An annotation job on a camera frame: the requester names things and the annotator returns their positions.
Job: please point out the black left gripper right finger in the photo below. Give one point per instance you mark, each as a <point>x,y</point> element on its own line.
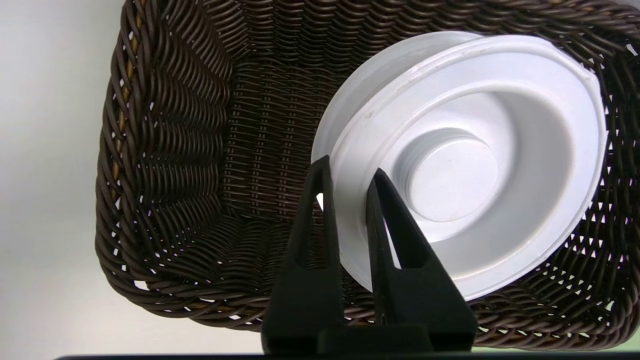
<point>420,300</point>

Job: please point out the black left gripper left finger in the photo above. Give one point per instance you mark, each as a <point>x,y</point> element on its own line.
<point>305,300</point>

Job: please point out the white round tape dispenser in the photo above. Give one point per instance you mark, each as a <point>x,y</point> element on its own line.
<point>475,100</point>

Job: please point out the dark brown wicker basket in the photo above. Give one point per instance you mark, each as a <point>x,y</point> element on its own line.
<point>175,150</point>

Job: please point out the light green plastic tray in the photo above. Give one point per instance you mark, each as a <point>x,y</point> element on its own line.
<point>631,350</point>

